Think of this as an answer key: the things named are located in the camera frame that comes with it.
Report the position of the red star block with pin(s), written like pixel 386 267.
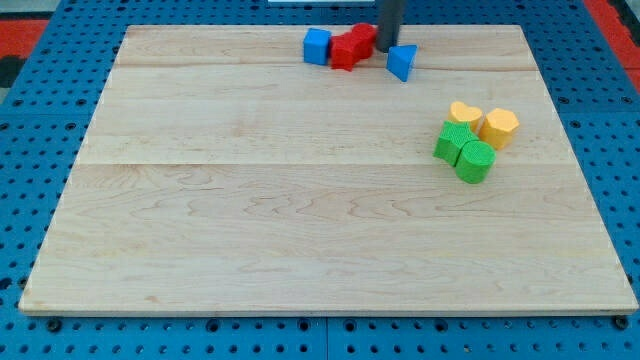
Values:
pixel 348 49

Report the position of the yellow heart block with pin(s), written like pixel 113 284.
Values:
pixel 460 112

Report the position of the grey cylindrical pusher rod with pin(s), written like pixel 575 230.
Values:
pixel 390 18

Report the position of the blue cube block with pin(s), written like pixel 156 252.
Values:
pixel 316 45

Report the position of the blue triangle block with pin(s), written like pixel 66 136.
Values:
pixel 400 60

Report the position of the light wooden board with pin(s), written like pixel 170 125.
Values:
pixel 221 175

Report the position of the green cylinder block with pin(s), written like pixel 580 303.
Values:
pixel 475 162

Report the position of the yellow hexagon block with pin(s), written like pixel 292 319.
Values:
pixel 498 128

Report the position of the red circle block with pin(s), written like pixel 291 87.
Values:
pixel 365 34

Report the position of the green star block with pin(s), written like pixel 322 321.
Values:
pixel 451 140

